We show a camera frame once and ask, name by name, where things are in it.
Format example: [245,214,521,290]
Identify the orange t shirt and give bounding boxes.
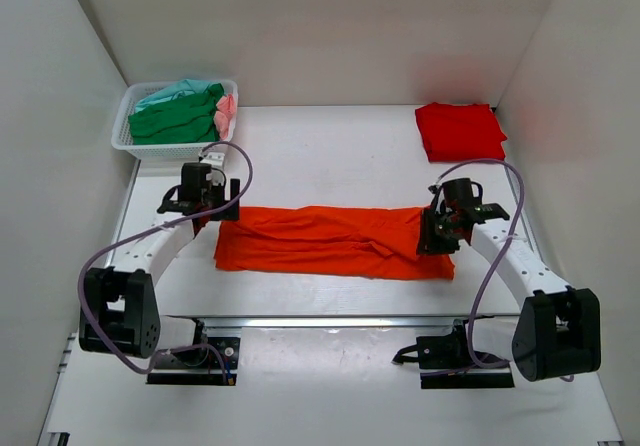
[214,206,455,281]

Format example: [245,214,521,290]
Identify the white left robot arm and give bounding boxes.
[79,162,241,364]

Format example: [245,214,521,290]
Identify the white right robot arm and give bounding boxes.
[417,178,601,382]

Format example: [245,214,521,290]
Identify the folded red t shirt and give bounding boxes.
[415,103,507,163]

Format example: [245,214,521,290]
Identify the green t shirt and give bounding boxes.
[128,83,225,145]

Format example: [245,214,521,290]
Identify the pink t shirt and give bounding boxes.
[213,94,237,140]

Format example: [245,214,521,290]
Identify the white plastic laundry basket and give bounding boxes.
[112,79,238,159]

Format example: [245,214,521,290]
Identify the teal t shirt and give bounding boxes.
[134,79,212,113]

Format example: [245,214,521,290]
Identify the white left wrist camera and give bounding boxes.
[199,151,225,170]

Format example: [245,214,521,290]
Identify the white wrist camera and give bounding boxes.
[428,182,442,193]
[199,151,225,170]

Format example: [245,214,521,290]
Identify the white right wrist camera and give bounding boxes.
[428,182,442,193]

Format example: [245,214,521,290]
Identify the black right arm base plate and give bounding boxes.
[391,319,515,391]

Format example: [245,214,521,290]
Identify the aluminium table rail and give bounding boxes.
[92,160,566,330]

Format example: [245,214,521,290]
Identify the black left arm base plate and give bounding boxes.
[146,325,241,387]

